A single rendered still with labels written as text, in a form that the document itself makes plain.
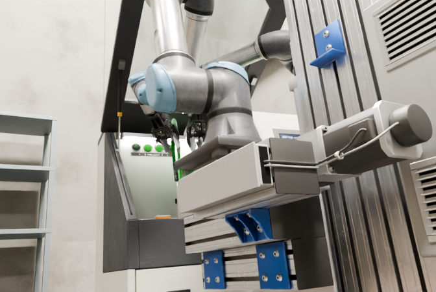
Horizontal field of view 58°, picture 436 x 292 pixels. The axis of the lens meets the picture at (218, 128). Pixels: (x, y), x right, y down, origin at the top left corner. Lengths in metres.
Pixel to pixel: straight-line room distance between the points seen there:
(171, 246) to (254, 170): 0.88
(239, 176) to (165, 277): 0.85
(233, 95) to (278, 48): 0.59
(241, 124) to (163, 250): 0.64
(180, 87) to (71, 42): 3.80
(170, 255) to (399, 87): 0.96
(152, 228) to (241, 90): 0.64
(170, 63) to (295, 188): 0.49
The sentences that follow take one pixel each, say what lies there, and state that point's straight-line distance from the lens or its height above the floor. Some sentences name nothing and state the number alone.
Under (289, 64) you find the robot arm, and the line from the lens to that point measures 1.61.
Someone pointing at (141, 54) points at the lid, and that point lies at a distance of 1.84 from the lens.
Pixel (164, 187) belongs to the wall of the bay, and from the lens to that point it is 2.02.
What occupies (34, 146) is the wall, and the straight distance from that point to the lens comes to 4.16.
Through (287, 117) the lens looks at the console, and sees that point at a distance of 2.24.
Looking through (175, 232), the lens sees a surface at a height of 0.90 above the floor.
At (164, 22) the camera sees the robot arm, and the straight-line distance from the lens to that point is 1.10.
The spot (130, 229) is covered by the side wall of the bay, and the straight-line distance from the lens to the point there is 1.40.
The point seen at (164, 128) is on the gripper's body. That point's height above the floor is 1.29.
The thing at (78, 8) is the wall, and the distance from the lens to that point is 4.96.
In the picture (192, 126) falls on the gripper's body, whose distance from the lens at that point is 1.75.
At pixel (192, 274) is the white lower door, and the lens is 1.45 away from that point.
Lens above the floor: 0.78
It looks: 19 degrees up
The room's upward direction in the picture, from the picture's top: 5 degrees counter-clockwise
